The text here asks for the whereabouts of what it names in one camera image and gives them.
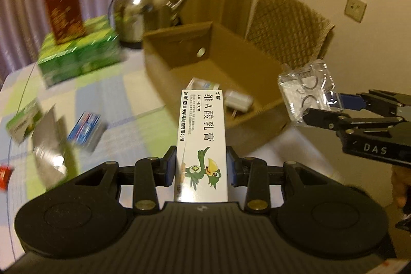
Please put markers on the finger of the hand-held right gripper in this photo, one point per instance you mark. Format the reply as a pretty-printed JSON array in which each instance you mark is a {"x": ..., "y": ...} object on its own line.
[
  {"x": 350, "y": 101},
  {"x": 324, "y": 120}
]

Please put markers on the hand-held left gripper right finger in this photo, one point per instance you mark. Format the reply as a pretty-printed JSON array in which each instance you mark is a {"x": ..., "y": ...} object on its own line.
[{"x": 230, "y": 165}]

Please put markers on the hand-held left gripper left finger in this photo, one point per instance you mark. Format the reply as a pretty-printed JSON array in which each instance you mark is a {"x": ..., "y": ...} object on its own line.
[{"x": 170, "y": 165}]

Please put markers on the clear plastic case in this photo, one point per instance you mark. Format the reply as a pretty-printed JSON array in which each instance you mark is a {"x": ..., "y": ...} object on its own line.
[{"x": 301, "y": 91}]

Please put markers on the white ointment box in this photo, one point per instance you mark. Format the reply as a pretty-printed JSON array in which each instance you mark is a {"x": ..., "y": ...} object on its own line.
[{"x": 202, "y": 132}]

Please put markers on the white square night light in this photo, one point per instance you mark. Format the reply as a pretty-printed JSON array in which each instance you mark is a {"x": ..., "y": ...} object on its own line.
[{"x": 237, "y": 100}]

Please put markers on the small white box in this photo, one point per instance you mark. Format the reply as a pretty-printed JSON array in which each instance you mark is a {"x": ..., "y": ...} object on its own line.
[{"x": 205, "y": 85}]

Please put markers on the blue striped small box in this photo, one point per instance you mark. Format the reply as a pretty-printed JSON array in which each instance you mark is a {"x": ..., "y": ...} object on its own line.
[{"x": 85, "y": 129}]

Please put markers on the brown cardboard box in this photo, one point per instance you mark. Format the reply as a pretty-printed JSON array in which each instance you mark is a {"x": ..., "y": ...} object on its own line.
[{"x": 179, "y": 46}]

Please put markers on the silver foil pouch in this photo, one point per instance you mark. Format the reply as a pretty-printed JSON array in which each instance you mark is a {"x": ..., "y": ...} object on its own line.
[{"x": 48, "y": 139}]

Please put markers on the green white medicine box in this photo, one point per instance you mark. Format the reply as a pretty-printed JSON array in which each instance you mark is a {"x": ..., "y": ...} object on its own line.
[{"x": 24, "y": 121}]

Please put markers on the small red packet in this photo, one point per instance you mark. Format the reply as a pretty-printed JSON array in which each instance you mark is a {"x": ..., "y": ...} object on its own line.
[{"x": 4, "y": 176}]

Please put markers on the person's right hand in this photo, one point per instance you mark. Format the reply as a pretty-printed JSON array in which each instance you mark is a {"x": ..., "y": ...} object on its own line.
[{"x": 402, "y": 187}]

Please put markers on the checked tablecloth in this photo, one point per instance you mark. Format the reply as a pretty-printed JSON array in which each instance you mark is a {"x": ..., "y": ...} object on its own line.
[{"x": 128, "y": 100}]

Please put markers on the green flat gift box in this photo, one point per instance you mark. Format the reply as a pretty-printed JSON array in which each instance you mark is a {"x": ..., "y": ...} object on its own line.
[{"x": 80, "y": 52}]

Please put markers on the stainless steel kettle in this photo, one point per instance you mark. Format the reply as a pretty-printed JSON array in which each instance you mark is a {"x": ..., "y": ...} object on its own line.
[{"x": 141, "y": 10}]

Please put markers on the red gold printed box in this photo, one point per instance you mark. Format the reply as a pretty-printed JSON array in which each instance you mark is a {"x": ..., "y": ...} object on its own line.
[{"x": 64, "y": 14}]

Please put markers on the beige wall socket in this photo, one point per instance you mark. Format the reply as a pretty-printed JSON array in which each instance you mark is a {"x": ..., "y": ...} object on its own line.
[{"x": 355, "y": 8}]

